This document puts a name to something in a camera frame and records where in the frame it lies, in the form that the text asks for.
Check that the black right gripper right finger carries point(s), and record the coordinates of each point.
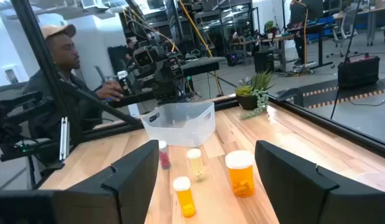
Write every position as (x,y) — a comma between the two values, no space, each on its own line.
(291,186)

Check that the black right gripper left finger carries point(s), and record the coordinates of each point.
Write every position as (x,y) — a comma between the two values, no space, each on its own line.
(130,186)

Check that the large orange pill bottle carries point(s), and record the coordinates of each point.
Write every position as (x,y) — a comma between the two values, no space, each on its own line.
(241,180)

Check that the small orange pill bottle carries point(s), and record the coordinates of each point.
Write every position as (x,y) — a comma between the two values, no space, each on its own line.
(186,199)

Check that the small pale yellow pill bottle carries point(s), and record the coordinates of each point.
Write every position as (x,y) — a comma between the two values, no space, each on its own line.
(196,166)

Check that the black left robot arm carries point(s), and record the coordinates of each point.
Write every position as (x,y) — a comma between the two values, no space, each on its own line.
(175,63)

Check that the black device with white top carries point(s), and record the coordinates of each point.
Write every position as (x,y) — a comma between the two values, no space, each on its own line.
(125,85)

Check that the clear plastic bag left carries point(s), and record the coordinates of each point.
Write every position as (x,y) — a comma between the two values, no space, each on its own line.
(179,130)

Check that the white bar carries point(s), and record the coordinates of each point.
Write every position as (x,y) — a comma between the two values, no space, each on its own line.
(64,140)

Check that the potted succulent plant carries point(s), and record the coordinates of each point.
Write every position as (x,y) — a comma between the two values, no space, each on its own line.
(249,99)

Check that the person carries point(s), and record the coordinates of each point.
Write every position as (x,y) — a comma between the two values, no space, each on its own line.
(298,18)
(66,54)

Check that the black box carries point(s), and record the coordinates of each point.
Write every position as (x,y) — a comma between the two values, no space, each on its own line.
(263,62)

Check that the wooden work table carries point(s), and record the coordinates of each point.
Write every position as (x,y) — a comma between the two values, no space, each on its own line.
(273,40)

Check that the small green potted plant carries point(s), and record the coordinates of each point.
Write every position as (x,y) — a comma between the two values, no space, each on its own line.
(270,28)

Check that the black equipment case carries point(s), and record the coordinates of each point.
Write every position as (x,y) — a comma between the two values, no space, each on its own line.
(358,73)

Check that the black equipment stand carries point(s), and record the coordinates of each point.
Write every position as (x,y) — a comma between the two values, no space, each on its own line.
(12,124)

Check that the black standing desk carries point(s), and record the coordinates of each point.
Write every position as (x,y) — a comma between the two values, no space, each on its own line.
(310,28)

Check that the grey office chair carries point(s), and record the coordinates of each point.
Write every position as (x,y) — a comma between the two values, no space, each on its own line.
(346,26)

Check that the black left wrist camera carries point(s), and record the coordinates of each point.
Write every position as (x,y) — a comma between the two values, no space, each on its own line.
(143,57)

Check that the black aluminium table frame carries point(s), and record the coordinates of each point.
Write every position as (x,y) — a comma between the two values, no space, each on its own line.
(38,46)

